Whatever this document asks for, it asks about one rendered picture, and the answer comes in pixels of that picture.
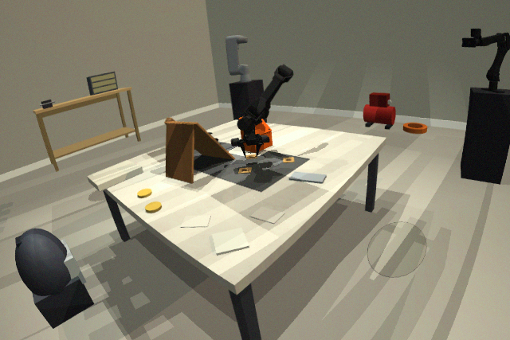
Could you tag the yellow round disc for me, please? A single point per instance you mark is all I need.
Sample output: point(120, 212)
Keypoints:
point(144, 193)
point(153, 207)

